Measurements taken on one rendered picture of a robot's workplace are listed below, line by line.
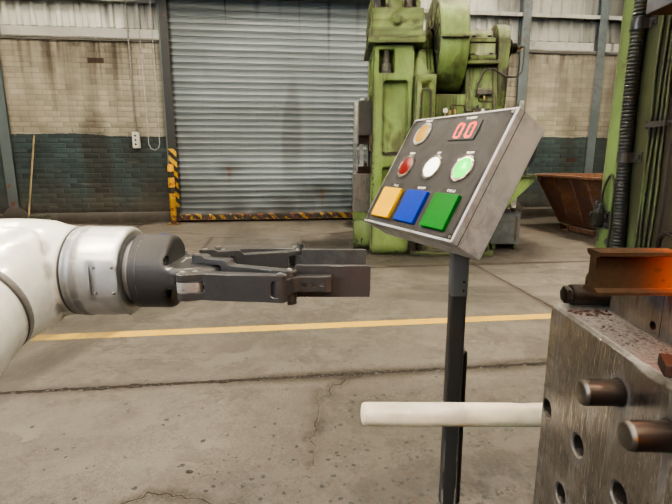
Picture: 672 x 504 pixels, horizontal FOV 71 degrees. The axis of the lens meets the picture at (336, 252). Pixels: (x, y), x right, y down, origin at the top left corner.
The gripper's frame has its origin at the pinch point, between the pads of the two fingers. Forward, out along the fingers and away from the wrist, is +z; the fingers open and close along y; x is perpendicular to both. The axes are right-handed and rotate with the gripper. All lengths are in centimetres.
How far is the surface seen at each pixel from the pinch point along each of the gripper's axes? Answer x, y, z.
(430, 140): 15, -62, 20
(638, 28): 31, -34, 47
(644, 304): -5.2, -5.7, 35.1
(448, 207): 2.1, -41.6, 20.3
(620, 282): -0.9, 0.6, 28.1
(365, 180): -16, -514, 30
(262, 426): -100, -132, -32
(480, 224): -0.8, -39.2, 25.8
